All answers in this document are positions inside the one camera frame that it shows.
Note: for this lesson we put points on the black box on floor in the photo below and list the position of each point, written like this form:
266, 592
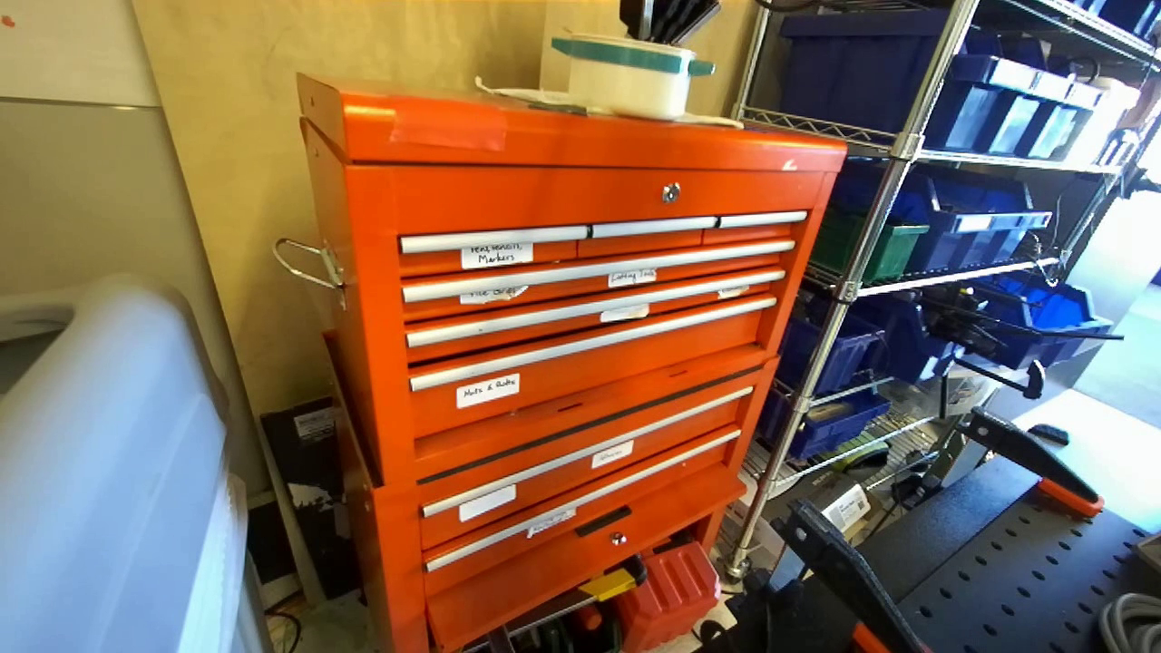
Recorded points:
306, 477

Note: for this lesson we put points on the green storage bin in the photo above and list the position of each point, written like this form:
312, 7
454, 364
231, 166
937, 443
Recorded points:
887, 258

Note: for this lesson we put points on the dark blue storage tote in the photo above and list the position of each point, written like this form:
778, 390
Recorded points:
857, 67

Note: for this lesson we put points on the black perforated workbench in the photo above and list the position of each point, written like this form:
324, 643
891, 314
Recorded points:
1039, 572

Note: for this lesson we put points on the orange upper tool chest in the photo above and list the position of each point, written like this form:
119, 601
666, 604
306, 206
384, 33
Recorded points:
511, 272

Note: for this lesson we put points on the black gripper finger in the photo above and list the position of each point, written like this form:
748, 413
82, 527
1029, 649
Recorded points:
679, 20
633, 15

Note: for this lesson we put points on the white plastic container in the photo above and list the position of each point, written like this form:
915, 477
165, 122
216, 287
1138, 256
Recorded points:
119, 523

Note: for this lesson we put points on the chrome side handle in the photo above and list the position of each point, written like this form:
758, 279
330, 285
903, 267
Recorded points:
309, 262

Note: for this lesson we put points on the white pot with green rim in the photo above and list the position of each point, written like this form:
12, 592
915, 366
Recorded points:
627, 78

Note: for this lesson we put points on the red plastic tool case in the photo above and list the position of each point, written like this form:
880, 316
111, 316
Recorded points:
676, 592

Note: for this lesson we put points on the orange lower tool cabinet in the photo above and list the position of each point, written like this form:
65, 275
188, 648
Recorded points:
482, 501

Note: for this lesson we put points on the blue bins top shelf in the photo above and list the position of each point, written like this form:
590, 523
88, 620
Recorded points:
1003, 106

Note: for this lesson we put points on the blue bins middle shelf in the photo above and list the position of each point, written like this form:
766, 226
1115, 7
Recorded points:
970, 217

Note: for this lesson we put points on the blue bins lower shelf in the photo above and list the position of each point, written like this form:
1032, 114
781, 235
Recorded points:
1036, 320

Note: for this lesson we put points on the chrome wire shelving rack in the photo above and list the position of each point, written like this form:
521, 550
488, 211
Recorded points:
852, 339

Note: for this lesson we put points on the blue bins shelf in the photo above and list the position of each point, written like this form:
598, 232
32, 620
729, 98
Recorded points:
1003, 106
1036, 320
970, 217

